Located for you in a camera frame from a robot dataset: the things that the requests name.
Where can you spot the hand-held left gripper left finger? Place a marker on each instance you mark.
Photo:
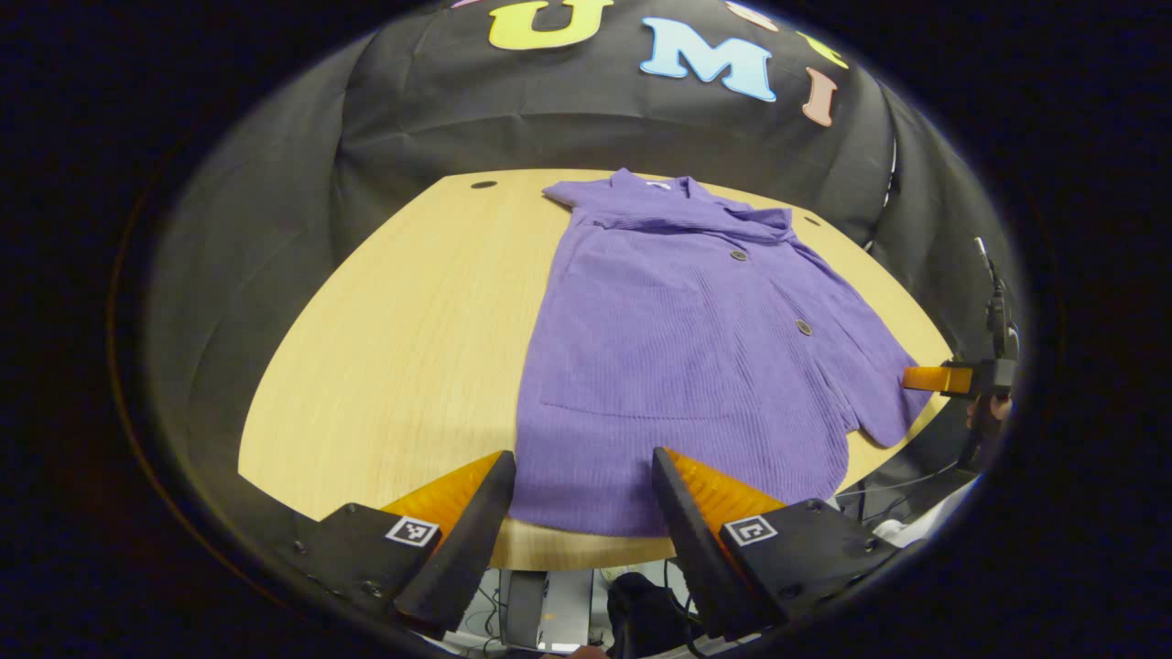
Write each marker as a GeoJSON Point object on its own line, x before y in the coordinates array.
{"type": "Point", "coordinates": [472, 549]}

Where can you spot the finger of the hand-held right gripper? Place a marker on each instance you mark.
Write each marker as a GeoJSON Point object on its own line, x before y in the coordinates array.
{"type": "Point", "coordinates": [934, 379]}

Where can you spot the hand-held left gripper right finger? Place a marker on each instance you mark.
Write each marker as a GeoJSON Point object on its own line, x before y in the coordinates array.
{"type": "Point", "coordinates": [687, 549]}

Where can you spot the purple knit cardigan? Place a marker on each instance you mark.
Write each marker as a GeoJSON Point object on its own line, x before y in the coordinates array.
{"type": "Point", "coordinates": [678, 348]}

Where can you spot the black bag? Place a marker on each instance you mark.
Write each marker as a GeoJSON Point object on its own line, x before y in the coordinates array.
{"type": "Point", "coordinates": [645, 613]}

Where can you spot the grey metal box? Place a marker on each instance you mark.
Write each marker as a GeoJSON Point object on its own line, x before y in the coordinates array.
{"type": "Point", "coordinates": [549, 604]}

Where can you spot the white cloth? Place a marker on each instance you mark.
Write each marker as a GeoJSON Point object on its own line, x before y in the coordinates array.
{"type": "Point", "coordinates": [925, 526]}

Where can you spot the black backdrop cloth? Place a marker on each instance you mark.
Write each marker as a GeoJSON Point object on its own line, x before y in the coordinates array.
{"type": "Point", "coordinates": [439, 119]}

